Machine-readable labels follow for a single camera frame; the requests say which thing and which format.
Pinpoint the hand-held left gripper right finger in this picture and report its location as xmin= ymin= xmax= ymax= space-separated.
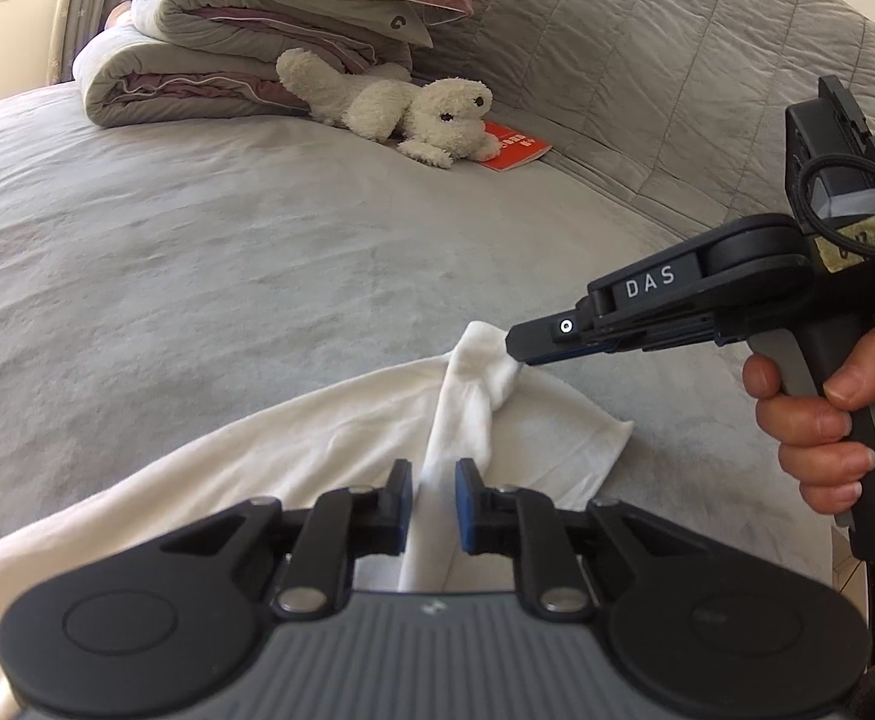
xmin=454 ymin=457 xmax=708 ymax=620

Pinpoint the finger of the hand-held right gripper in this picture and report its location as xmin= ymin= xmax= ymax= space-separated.
xmin=507 ymin=306 xmax=597 ymax=366

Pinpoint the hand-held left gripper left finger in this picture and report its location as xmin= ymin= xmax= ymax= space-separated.
xmin=160 ymin=457 xmax=416 ymax=620

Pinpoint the white long-sleeved top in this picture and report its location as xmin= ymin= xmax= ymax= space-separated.
xmin=0 ymin=321 xmax=637 ymax=720

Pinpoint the person's right hand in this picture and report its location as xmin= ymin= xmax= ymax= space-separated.
xmin=742 ymin=315 xmax=875 ymax=518

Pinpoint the red book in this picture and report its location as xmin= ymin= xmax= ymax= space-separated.
xmin=477 ymin=120 xmax=553 ymax=173

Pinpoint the grey quilted headboard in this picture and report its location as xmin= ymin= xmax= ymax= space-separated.
xmin=407 ymin=0 xmax=875 ymax=241

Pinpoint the white plush toy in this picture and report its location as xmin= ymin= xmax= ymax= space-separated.
xmin=276 ymin=49 xmax=494 ymax=170

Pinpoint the grey bed sheet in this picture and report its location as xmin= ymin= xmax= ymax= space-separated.
xmin=0 ymin=79 xmax=858 ymax=593

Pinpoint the grey folded quilt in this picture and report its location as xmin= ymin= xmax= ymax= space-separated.
xmin=131 ymin=0 xmax=378 ymax=65
xmin=73 ymin=15 xmax=416 ymax=128

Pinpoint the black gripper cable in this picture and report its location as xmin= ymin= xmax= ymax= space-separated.
xmin=797 ymin=148 xmax=875 ymax=672

